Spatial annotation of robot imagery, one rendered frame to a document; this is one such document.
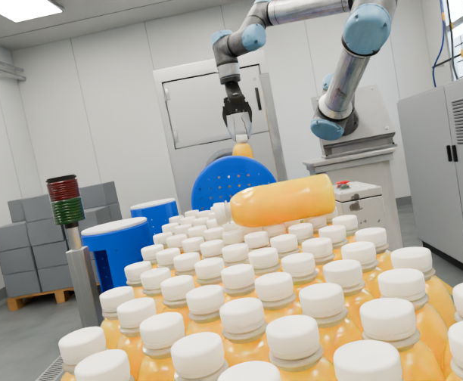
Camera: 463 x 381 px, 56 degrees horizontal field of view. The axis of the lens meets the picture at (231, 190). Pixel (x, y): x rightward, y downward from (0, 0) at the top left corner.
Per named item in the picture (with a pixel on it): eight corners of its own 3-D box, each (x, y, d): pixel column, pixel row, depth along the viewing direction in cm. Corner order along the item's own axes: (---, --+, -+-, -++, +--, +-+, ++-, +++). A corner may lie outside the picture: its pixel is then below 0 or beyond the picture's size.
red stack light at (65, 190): (85, 195, 97) (81, 178, 96) (75, 197, 90) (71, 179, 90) (57, 200, 97) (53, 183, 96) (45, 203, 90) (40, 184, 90)
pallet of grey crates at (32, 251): (135, 273, 550) (115, 180, 540) (113, 293, 470) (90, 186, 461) (45, 288, 559) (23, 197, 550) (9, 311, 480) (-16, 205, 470)
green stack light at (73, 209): (89, 217, 97) (85, 195, 97) (80, 221, 91) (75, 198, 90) (61, 222, 97) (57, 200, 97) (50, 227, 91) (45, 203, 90)
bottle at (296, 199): (337, 196, 71) (225, 218, 71) (334, 220, 77) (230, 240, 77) (324, 165, 75) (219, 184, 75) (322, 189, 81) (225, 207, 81)
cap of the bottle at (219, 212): (226, 215, 73) (215, 217, 73) (228, 227, 76) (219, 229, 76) (222, 197, 76) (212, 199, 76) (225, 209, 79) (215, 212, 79)
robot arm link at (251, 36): (261, 10, 137) (235, 22, 145) (249, 32, 132) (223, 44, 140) (274, 29, 142) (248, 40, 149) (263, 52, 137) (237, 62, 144)
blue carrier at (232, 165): (261, 208, 226) (256, 153, 224) (284, 240, 139) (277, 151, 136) (206, 212, 226) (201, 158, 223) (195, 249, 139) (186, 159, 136)
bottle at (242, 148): (237, 193, 154) (234, 140, 152) (256, 193, 152) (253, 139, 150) (232, 196, 147) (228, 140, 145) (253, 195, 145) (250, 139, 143)
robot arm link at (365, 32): (346, 119, 164) (405, -10, 116) (337, 150, 156) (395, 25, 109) (315, 109, 165) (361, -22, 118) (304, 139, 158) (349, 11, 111)
